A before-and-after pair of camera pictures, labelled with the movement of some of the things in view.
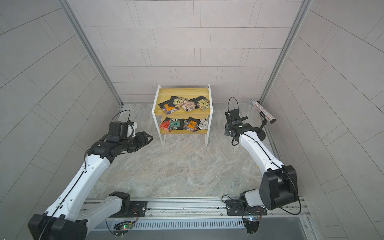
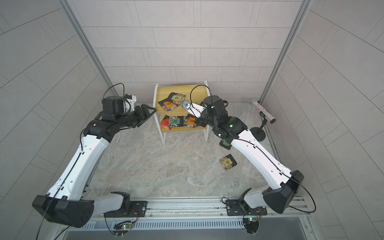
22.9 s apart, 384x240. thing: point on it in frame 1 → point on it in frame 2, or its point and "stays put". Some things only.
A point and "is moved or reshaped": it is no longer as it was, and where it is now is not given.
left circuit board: (121, 228) stays put
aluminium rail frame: (204, 218) stays put
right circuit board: (252, 224) stays put
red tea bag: (165, 125) stays put
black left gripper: (142, 140) → (142, 116)
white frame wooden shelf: (182, 111) stays put
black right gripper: (227, 130) → (208, 103)
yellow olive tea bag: (203, 104) is moved or reshaped
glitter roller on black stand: (266, 116) stays put
